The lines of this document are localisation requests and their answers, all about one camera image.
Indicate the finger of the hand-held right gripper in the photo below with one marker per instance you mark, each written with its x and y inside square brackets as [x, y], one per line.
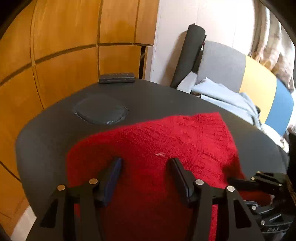
[268, 213]
[254, 182]

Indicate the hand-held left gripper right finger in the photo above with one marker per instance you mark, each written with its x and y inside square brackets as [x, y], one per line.
[184, 183]

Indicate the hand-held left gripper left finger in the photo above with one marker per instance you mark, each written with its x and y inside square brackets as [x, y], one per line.
[113, 178]

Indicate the red knitted sweater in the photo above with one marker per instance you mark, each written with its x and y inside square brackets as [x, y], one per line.
[150, 139]

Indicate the white printed pillow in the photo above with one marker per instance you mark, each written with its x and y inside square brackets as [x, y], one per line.
[274, 135]

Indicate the light blue-grey garment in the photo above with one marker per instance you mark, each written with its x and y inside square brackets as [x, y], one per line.
[226, 97]

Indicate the black flat box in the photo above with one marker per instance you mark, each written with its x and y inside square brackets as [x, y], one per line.
[116, 78]

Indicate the wooden wardrobe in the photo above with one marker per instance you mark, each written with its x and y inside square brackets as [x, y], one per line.
[64, 69]

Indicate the grey yellow blue padded panel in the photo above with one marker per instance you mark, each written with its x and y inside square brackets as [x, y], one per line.
[222, 62]

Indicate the rolled black mat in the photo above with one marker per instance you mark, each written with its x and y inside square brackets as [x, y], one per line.
[188, 53]

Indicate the beige patterned curtain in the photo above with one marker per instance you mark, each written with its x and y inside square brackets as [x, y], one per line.
[272, 46]

